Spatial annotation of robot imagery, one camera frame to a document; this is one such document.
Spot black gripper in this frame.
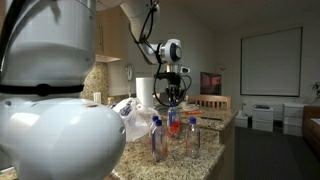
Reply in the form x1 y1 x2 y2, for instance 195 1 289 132
154 71 184 103

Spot white plastic bag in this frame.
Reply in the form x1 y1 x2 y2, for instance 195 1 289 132
111 97 161 143

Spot white paper sheet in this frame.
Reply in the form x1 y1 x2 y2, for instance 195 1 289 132
182 103 201 112

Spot white paper towel roll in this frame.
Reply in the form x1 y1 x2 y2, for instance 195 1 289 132
135 77 155 108

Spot wooden chair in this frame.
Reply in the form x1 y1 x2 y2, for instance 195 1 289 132
185 94 232 111

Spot dark reddish framed picture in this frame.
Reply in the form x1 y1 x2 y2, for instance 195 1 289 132
199 71 223 96

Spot thin black flat object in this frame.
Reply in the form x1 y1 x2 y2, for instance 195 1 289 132
199 115 224 122

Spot white printer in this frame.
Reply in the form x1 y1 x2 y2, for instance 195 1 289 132
251 103 275 133

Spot white projector screen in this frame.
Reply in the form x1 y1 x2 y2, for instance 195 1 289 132
239 26 304 98

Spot white drawer unit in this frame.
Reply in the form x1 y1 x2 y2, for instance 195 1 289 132
282 101 306 137

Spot green house plant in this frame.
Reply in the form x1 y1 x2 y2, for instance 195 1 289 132
311 81 320 101

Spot white wall phone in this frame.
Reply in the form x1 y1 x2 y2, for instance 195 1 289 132
125 63 135 98

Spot wooden wall cabinets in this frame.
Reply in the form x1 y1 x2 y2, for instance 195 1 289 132
94 6 129 63

